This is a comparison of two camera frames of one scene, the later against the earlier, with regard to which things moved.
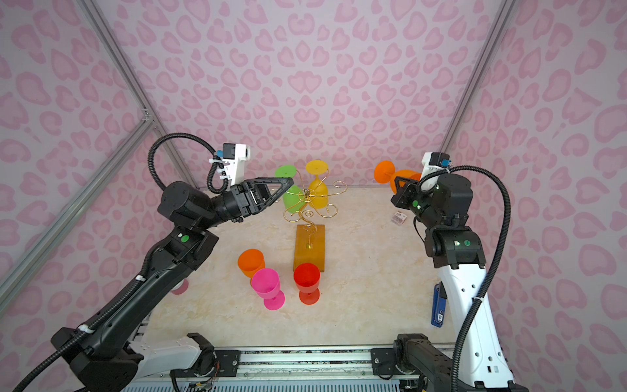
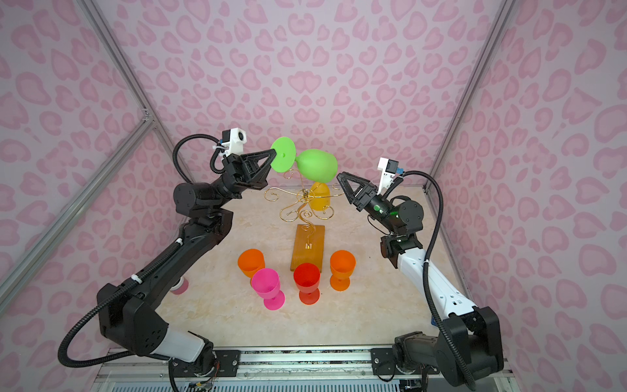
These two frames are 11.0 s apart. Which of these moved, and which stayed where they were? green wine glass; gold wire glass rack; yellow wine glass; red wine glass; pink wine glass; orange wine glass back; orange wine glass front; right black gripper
Moved: right black gripper; green wine glass; orange wine glass back
Stayed: yellow wine glass; orange wine glass front; gold wire glass rack; red wine glass; pink wine glass
